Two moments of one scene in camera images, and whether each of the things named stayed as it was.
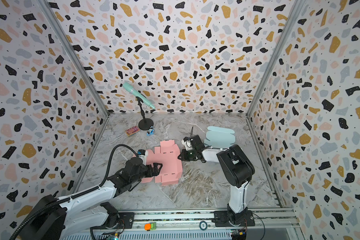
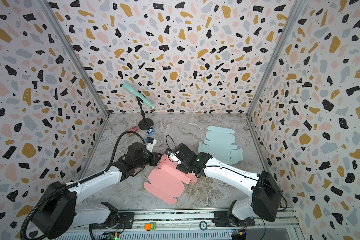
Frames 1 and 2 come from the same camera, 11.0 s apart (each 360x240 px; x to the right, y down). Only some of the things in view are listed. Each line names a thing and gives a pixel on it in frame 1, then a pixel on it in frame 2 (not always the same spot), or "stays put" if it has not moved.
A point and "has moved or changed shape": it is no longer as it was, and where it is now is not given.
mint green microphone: [138, 93] stays put
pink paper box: [167, 154] has moved or changed shape
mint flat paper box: [219, 137] stays put
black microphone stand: [146, 123] stays put
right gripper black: [186, 154] to [176, 154]
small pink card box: [132, 130] stays put
